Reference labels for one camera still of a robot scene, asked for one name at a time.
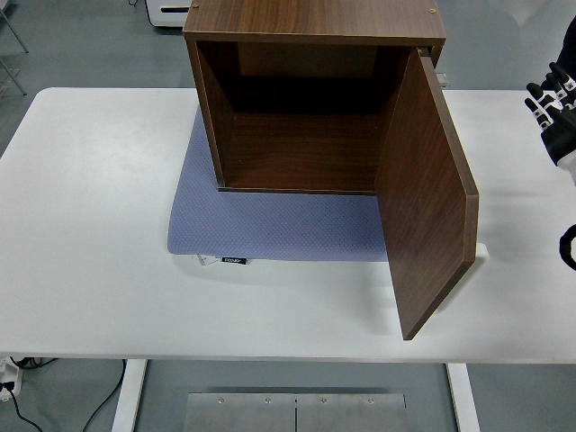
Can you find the white appliance with slot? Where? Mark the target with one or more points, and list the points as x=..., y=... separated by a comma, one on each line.
x=168, y=11

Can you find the brown wooden cabinet door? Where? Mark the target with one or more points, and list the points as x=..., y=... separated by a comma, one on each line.
x=423, y=193

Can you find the white table leg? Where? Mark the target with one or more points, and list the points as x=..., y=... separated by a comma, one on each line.
x=129, y=396
x=462, y=396

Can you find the blue perforated mat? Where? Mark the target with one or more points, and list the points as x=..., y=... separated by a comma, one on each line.
x=270, y=225

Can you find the black mat label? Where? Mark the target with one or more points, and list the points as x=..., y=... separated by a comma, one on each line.
x=235, y=260

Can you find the brown wooden cabinet body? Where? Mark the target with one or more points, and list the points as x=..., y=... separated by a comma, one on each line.
x=315, y=18

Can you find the small grey floor fixture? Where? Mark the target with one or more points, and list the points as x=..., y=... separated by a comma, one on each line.
x=443, y=80

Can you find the grey metal plate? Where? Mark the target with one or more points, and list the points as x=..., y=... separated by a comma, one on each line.
x=351, y=414
x=243, y=414

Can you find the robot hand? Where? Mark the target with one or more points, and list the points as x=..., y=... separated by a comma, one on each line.
x=560, y=139

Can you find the white power strip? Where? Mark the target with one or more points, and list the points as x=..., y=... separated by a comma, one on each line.
x=8, y=373

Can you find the white mat tag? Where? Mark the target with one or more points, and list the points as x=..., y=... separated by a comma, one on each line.
x=206, y=260

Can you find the person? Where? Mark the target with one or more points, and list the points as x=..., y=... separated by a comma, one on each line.
x=569, y=40

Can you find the grey metal rack frame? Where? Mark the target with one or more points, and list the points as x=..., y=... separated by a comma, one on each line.
x=12, y=27

